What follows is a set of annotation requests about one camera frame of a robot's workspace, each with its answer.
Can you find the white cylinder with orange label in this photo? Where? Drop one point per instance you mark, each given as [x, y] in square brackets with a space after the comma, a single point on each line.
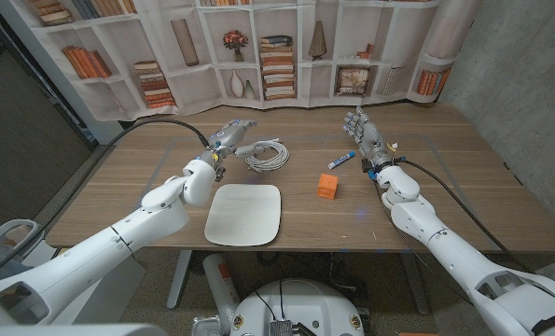
[218, 284]

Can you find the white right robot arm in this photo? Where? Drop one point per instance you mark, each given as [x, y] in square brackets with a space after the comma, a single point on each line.
[445, 242]

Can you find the dark grey partition panel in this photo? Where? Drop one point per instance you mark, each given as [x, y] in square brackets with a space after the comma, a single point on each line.
[16, 140]

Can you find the orange block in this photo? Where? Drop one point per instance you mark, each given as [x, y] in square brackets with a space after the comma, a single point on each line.
[327, 186]

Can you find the blue and white marker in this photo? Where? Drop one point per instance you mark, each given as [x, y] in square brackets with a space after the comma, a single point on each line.
[341, 160]

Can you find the white plastic chair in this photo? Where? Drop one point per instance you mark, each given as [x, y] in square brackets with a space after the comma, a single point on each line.
[34, 228]

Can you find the white square paper plate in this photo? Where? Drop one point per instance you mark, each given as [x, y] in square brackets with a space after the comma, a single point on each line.
[244, 214]

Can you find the white table leg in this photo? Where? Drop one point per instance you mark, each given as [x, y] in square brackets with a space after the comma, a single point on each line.
[179, 280]
[417, 289]

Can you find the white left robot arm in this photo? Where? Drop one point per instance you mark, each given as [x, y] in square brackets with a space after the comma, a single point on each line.
[95, 256]

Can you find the printed bookshelf backdrop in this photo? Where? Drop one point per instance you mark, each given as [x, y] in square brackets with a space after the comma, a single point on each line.
[202, 84]

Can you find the silver foil tray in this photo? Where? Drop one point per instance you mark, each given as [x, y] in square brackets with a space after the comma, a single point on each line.
[207, 326]

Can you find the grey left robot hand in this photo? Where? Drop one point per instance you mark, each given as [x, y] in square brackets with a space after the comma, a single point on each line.
[226, 137]

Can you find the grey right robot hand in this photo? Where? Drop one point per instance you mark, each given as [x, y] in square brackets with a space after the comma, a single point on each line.
[372, 142]

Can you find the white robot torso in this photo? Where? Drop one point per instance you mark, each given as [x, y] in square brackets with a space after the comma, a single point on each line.
[300, 303]

